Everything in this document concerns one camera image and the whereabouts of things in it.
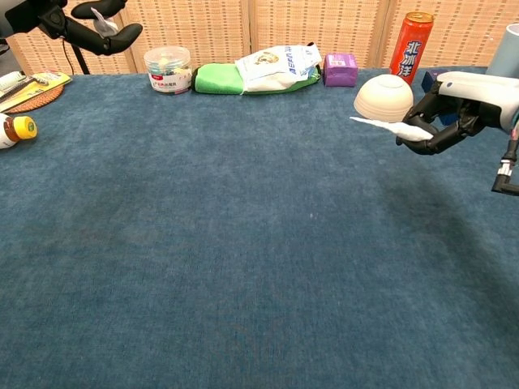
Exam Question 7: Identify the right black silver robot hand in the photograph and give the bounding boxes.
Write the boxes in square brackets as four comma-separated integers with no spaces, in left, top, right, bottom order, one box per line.
[395,71,519,156]

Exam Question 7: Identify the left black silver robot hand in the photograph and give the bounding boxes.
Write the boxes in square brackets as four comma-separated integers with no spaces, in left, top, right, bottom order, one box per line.
[3,0,144,57]

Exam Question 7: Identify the small white object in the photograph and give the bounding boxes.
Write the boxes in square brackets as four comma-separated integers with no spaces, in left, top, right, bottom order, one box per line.
[349,116,434,143]

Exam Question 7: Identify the black tripod stand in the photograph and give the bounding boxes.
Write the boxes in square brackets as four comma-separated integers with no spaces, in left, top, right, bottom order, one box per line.
[69,42,91,76]

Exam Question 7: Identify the light blue cup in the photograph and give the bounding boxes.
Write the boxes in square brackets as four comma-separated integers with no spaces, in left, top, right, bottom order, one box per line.
[485,23,519,79]

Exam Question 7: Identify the dark blue long box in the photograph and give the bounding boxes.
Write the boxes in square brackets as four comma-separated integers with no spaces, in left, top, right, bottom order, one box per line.
[420,69,459,126]

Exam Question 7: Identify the yellow razor package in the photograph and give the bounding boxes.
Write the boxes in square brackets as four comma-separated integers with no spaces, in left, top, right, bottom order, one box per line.
[0,71,73,113]

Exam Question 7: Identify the round woven coaster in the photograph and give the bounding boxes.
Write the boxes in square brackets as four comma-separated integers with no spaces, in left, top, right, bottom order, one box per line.
[4,83,66,114]

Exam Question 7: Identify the orange soda can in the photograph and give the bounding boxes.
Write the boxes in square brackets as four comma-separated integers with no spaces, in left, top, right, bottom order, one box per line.
[388,11,435,87]

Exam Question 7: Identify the mint green brush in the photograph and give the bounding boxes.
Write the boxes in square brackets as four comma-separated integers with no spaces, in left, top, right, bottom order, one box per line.
[0,71,26,92]

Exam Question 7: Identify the clear jar of clips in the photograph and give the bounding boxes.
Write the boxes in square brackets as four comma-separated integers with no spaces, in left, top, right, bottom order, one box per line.
[143,45,193,96]

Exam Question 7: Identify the cream upturned bowl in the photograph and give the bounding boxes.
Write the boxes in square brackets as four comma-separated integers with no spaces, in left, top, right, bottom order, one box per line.
[353,73,415,123]

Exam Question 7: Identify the white drink bottle yellow cap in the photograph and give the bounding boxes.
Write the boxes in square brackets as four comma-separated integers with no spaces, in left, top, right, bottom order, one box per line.
[0,113,38,151]

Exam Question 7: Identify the purple small box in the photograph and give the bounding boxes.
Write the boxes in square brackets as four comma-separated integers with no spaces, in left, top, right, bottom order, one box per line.
[323,52,359,88]

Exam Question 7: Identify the green folded cloth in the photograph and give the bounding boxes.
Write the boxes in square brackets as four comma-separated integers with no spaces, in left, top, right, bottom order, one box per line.
[191,62,323,96]

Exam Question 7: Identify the woven bamboo folding screen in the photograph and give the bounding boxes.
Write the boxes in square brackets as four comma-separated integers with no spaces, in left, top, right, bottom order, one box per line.
[0,0,519,76]

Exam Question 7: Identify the white printed plastic packet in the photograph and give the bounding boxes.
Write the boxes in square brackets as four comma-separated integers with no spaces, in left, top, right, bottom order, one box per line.
[234,41,324,96]

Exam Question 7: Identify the teal table mat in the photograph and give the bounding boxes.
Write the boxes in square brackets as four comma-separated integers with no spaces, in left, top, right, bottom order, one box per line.
[0,66,519,389]

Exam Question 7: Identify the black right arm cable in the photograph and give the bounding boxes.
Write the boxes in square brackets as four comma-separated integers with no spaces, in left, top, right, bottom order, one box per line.
[491,128,519,196]

